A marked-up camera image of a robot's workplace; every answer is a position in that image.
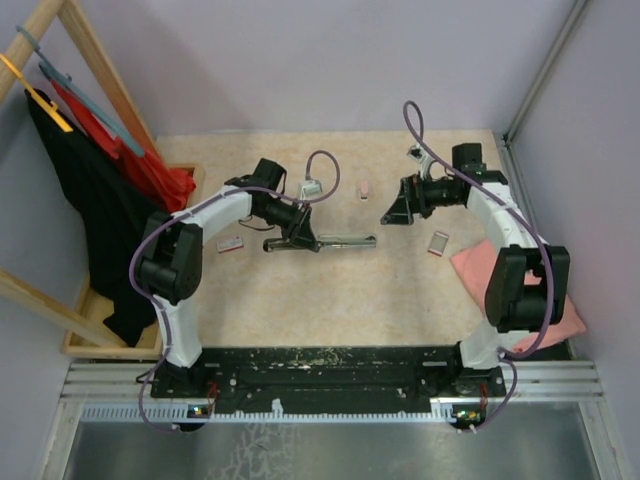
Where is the black hanging garment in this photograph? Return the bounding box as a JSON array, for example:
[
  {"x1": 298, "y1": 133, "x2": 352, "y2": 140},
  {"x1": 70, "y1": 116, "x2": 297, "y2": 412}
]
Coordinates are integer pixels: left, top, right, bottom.
[{"x1": 25, "y1": 94, "x2": 160, "y2": 347}]

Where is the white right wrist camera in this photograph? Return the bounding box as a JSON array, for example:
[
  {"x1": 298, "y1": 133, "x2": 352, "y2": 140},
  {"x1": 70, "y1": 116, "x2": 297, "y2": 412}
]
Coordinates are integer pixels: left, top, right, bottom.
[{"x1": 407, "y1": 144, "x2": 435, "y2": 177}]

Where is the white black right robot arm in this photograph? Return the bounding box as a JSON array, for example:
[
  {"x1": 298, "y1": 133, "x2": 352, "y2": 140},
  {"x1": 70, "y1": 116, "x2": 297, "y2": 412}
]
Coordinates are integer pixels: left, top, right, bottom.
[{"x1": 380, "y1": 143, "x2": 570, "y2": 396}]

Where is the pink folded cloth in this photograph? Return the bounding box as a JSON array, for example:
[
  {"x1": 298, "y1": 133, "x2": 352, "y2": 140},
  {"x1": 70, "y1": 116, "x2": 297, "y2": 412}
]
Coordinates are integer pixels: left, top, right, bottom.
[{"x1": 449, "y1": 237, "x2": 587, "y2": 355}]

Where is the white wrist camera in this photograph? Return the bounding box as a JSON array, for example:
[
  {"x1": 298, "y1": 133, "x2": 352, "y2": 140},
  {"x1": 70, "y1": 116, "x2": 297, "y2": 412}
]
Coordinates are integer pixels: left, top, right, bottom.
[
  {"x1": 407, "y1": 144, "x2": 435, "y2": 177},
  {"x1": 298, "y1": 179, "x2": 323, "y2": 200}
]

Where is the yellow clothes hanger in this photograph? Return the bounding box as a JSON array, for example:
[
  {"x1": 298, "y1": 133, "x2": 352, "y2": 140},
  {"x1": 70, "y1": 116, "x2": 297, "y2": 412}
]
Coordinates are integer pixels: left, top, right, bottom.
[{"x1": 1, "y1": 55, "x2": 73, "y2": 133}]

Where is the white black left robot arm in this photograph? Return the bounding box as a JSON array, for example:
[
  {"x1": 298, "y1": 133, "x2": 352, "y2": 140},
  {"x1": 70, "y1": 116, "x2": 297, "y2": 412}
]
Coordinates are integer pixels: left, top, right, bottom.
[{"x1": 129, "y1": 158, "x2": 320, "y2": 397}]

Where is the teal clothes hanger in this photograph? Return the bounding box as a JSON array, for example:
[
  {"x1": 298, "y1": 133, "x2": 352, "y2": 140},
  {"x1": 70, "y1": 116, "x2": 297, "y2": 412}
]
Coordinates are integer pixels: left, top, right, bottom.
[{"x1": 16, "y1": 25, "x2": 145, "y2": 158}]

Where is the large black chrome stapler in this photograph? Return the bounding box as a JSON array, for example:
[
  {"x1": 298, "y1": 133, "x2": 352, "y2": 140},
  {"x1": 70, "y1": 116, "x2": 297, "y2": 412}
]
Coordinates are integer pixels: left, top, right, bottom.
[{"x1": 263, "y1": 234, "x2": 377, "y2": 253}]

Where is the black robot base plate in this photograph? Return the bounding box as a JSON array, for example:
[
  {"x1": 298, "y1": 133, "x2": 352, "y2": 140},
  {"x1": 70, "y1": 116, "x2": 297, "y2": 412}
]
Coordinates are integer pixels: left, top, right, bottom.
[{"x1": 151, "y1": 346, "x2": 506, "y2": 415}]

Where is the red hanging garment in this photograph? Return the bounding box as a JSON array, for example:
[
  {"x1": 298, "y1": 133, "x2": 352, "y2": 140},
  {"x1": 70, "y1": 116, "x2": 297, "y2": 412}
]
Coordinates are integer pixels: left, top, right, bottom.
[{"x1": 51, "y1": 80, "x2": 196, "y2": 212}]

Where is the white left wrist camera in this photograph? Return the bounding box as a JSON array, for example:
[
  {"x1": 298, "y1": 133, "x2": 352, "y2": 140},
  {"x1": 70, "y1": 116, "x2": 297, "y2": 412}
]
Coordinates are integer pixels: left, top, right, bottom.
[{"x1": 298, "y1": 179, "x2": 323, "y2": 200}]

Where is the wooden clothes rack frame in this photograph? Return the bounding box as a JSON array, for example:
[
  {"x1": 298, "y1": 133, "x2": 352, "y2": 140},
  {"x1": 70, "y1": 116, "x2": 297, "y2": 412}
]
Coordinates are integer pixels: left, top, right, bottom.
[{"x1": 0, "y1": 0, "x2": 206, "y2": 360}]

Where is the aluminium rail frame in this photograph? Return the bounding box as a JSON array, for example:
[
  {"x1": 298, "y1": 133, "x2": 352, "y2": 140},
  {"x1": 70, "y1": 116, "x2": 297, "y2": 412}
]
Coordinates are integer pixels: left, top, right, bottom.
[{"x1": 37, "y1": 348, "x2": 629, "y2": 479}]

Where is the red white staple box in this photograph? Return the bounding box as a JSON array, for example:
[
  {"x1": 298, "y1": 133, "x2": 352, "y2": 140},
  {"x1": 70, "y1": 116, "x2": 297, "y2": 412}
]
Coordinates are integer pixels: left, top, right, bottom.
[
  {"x1": 216, "y1": 235, "x2": 244, "y2": 254},
  {"x1": 428, "y1": 232, "x2": 449, "y2": 257}
]

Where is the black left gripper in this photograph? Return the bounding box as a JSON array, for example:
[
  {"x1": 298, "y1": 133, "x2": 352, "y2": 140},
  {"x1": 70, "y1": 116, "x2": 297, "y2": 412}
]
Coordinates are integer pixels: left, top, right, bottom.
[{"x1": 256, "y1": 197, "x2": 320, "y2": 253}]

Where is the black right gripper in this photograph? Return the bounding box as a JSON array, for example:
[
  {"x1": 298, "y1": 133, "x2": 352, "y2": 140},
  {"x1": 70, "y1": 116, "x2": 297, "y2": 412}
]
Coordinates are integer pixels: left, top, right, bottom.
[{"x1": 380, "y1": 171, "x2": 461, "y2": 226}]

